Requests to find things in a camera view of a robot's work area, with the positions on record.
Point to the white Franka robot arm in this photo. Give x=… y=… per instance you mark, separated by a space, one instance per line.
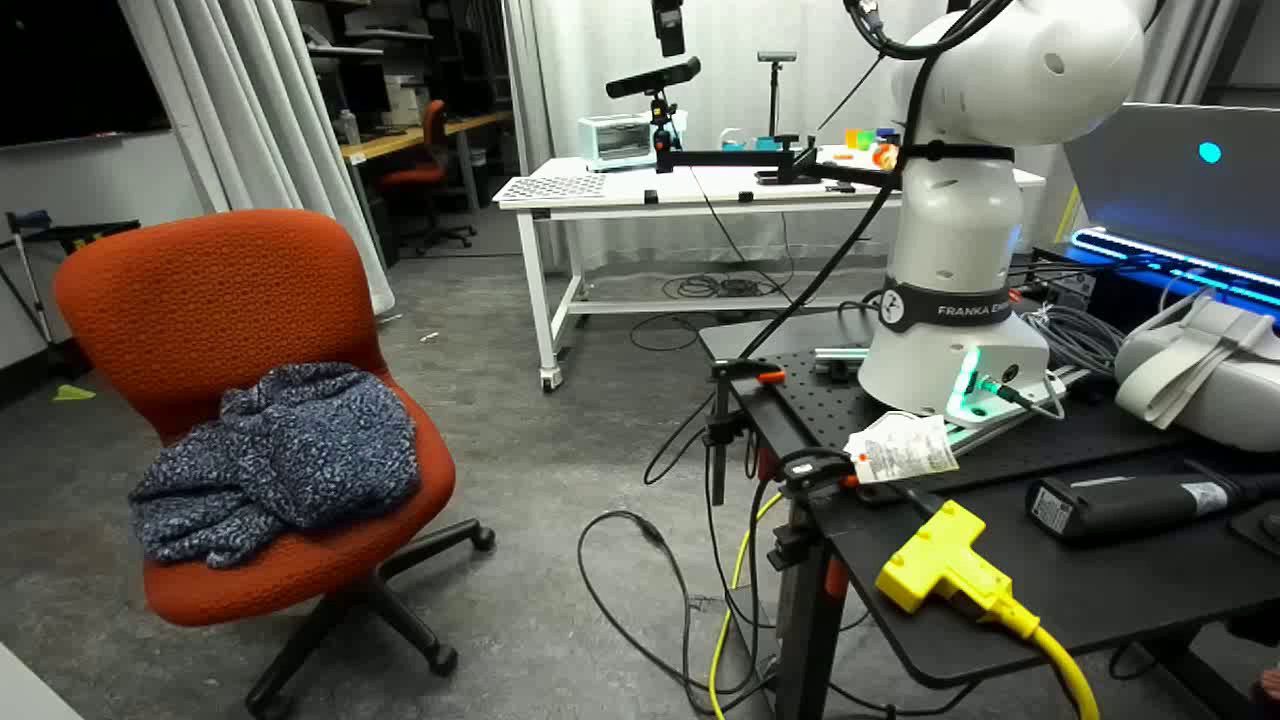
x=961 y=212

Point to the grey open laptop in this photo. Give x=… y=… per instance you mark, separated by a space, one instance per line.
x=1173 y=186

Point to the white kitchen countertop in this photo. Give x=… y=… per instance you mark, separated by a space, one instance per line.
x=22 y=694

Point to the grey T-shaped stand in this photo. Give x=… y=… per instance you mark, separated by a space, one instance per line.
x=778 y=94

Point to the small white appliance box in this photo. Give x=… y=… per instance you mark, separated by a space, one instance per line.
x=613 y=143

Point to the white metal table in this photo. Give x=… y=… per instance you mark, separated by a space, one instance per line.
x=601 y=194

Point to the red background office chair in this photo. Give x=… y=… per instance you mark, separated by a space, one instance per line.
x=424 y=164

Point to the wooden background desk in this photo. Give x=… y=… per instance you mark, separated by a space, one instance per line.
x=402 y=137

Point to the white crumpled packet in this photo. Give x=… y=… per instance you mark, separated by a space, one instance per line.
x=902 y=444

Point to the orange office chair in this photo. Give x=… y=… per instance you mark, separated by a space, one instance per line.
x=200 y=292

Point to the blue knit sweater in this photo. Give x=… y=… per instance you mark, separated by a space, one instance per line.
x=293 y=454

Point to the yellow power plug block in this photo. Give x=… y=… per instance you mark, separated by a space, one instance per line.
x=932 y=555

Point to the white VR headset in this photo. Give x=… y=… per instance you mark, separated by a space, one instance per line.
x=1201 y=373

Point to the black metal crutch stand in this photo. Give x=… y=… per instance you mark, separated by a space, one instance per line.
x=66 y=231

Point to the black power adapter brick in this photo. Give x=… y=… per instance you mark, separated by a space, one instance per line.
x=1132 y=504

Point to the green paper scrap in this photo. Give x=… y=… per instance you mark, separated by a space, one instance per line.
x=74 y=395

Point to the black robot table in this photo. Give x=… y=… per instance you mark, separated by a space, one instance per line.
x=1132 y=584

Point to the black stereo camera bar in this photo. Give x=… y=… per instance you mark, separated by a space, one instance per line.
x=652 y=78

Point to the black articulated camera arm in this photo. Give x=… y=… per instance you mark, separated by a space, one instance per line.
x=746 y=159

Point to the black wall screen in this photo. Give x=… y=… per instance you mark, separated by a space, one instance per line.
x=66 y=66

